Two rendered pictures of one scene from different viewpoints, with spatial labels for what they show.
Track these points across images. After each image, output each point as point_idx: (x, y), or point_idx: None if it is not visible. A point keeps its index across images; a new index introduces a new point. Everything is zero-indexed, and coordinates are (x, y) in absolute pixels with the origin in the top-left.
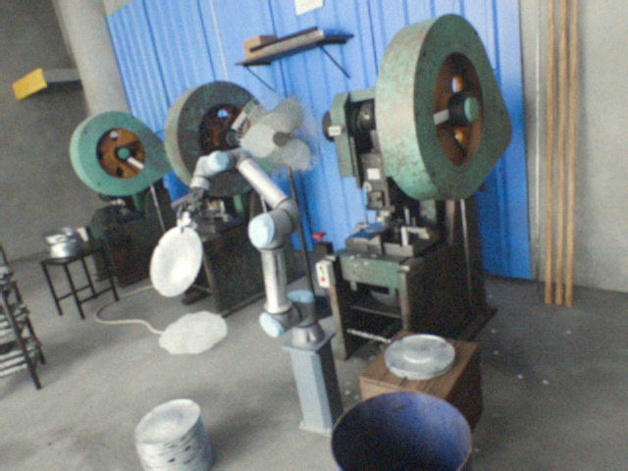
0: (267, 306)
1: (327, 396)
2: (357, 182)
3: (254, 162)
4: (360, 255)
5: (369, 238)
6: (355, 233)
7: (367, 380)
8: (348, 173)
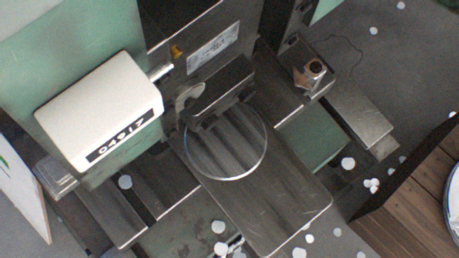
0: None
1: None
2: (175, 128)
3: None
4: (224, 221)
5: (329, 193)
6: (234, 218)
7: None
8: (140, 148)
